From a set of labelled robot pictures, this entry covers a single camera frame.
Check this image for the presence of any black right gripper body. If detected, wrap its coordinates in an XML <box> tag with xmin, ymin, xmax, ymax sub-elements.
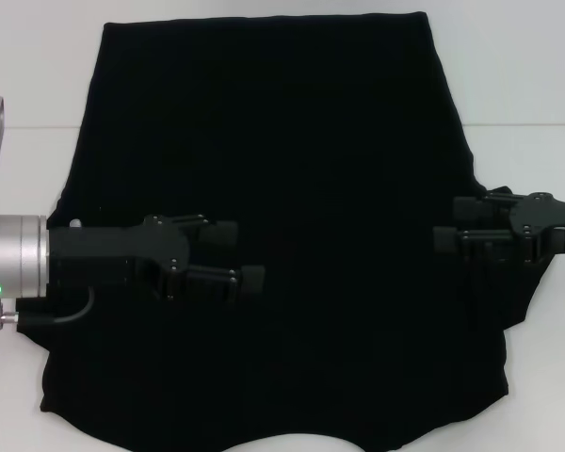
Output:
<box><xmin>509</xmin><ymin>191</ymin><xmax>565</xmax><ymax>265</ymax></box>

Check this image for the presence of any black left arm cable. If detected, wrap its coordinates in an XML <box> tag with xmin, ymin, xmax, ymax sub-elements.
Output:
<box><xmin>17</xmin><ymin>285</ymin><xmax>96</xmax><ymax>331</ymax></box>

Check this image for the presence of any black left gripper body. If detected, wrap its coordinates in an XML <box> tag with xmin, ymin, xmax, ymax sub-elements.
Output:
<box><xmin>46</xmin><ymin>214</ymin><xmax>192</xmax><ymax>301</ymax></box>

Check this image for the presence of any black shirt with FREE print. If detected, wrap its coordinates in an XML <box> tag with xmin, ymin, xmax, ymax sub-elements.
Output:
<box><xmin>38</xmin><ymin>10</ymin><xmax>559</xmax><ymax>452</ymax></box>

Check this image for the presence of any silver left cable connector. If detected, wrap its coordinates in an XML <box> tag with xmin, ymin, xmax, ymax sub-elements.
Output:
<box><xmin>0</xmin><ymin>300</ymin><xmax>21</xmax><ymax>333</ymax></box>

